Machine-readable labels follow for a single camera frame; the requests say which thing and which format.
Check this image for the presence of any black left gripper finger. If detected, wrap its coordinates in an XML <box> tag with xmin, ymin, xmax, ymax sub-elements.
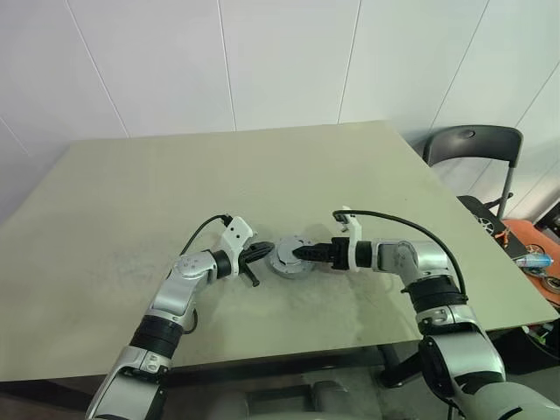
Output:
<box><xmin>244</xmin><ymin>240</ymin><xmax>276</xmax><ymax>263</ymax></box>
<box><xmin>241</xmin><ymin>261</ymin><xmax>263</xmax><ymax>289</ymax></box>

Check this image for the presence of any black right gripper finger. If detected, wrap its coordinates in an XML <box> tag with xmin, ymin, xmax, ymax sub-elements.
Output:
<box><xmin>294</xmin><ymin>252</ymin><xmax>334</xmax><ymax>264</ymax></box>
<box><xmin>292</xmin><ymin>242</ymin><xmax>334</xmax><ymax>256</ymax></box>

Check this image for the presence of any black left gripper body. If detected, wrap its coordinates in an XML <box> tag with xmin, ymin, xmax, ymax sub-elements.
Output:
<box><xmin>234</xmin><ymin>237</ymin><xmax>258</xmax><ymax>276</ymax></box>

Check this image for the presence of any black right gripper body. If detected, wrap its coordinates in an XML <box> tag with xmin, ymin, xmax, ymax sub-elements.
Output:
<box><xmin>325</xmin><ymin>236</ymin><xmax>352</xmax><ymax>272</ymax></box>

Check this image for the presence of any silver motor cover circuit board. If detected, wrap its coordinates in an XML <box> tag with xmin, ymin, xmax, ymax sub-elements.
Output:
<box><xmin>273</xmin><ymin>234</ymin><xmax>315</xmax><ymax>267</ymax></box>

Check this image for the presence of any silver spoked wheel part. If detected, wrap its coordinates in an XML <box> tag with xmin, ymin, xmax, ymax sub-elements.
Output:
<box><xmin>472</xmin><ymin>212</ymin><xmax>495</xmax><ymax>235</ymax></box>

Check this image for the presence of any black folding chair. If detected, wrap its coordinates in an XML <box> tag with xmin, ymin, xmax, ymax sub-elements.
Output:
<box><xmin>422</xmin><ymin>124</ymin><xmax>525</xmax><ymax>240</ymax></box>

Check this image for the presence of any clear bottle blue cap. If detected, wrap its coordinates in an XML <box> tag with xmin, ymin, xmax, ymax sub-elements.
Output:
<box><xmin>514</xmin><ymin>254</ymin><xmax>557</xmax><ymax>270</ymax></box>

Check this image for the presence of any small green object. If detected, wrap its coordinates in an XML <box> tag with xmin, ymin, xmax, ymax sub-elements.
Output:
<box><xmin>527</xmin><ymin>325</ymin><xmax>552</xmax><ymax>345</ymax></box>

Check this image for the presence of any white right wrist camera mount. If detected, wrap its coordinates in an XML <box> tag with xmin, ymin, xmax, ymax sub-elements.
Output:
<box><xmin>336</xmin><ymin>205</ymin><xmax>363</xmax><ymax>273</ymax></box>

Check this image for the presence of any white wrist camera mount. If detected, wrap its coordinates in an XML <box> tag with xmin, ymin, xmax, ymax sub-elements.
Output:
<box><xmin>336</xmin><ymin>205</ymin><xmax>363</xmax><ymax>273</ymax></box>
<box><xmin>220</xmin><ymin>215</ymin><xmax>256</xmax><ymax>277</ymax></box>

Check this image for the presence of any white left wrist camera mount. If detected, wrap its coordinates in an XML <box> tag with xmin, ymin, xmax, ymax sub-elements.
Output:
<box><xmin>220</xmin><ymin>215</ymin><xmax>256</xmax><ymax>277</ymax></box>

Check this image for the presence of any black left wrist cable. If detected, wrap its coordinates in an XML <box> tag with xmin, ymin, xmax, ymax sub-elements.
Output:
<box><xmin>178</xmin><ymin>213</ymin><xmax>233</xmax><ymax>256</ymax></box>

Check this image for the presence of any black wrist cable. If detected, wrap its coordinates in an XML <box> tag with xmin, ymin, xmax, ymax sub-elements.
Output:
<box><xmin>178</xmin><ymin>213</ymin><xmax>233</xmax><ymax>256</ymax></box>
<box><xmin>331</xmin><ymin>209</ymin><xmax>468</xmax><ymax>303</ymax></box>

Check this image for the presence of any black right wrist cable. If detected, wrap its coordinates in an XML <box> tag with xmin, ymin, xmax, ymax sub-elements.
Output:
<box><xmin>331</xmin><ymin>209</ymin><xmax>468</xmax><ymax>303</ymax></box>

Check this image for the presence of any black table frame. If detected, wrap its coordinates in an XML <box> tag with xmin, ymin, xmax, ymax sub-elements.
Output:
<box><xmin>0</xmin><ymin>343</ymin><xmax>410</xmax><ymax>395</ymax></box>

